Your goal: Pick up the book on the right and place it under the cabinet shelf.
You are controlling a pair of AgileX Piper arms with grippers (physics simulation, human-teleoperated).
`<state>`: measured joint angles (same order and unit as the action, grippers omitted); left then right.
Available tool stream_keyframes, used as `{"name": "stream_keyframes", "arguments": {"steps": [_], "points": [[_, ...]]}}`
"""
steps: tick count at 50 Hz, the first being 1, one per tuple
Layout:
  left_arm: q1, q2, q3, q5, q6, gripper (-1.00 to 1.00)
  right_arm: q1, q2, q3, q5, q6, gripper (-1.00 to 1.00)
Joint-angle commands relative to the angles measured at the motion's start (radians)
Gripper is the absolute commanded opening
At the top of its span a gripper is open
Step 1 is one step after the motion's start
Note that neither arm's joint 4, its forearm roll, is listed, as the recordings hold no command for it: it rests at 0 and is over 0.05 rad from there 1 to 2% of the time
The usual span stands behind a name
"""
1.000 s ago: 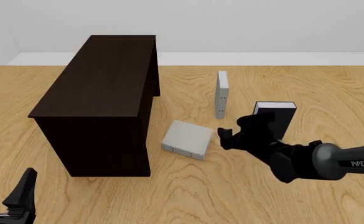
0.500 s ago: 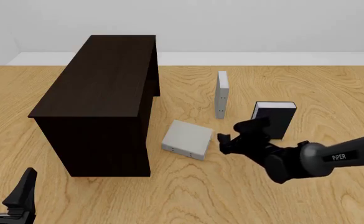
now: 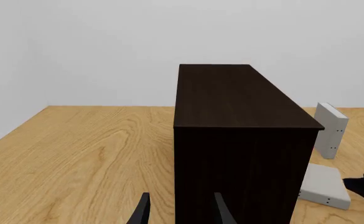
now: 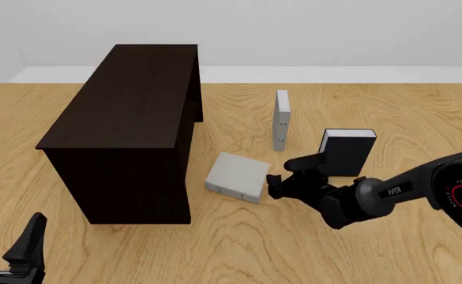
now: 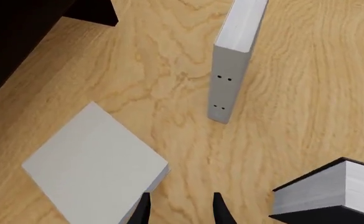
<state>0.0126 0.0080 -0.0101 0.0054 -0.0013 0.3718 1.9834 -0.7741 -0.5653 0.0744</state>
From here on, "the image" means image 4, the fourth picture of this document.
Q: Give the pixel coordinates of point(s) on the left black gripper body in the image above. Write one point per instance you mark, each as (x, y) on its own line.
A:
(13, 277)

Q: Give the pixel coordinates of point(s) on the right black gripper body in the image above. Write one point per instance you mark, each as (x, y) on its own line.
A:
(307, 187)

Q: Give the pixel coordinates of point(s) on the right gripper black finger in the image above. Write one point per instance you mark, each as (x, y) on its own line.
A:
(276, 192)
(275, 179)

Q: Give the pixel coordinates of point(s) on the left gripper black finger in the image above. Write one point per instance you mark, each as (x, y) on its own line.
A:
(29, 245)

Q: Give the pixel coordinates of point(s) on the right grey and black robot arm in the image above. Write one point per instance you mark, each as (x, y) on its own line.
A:
(412, 183)

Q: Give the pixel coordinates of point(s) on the flat pale grey book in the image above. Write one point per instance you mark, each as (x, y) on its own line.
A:
(236, 176)

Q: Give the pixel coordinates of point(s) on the black book with white pages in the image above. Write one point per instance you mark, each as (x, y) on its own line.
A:
(349, 154)

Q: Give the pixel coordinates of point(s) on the upright pale grey book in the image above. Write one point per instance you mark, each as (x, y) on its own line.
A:
(282, 118)

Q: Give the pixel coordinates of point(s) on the dark brown wooden cabinet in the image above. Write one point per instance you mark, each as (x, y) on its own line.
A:
(128, 103)

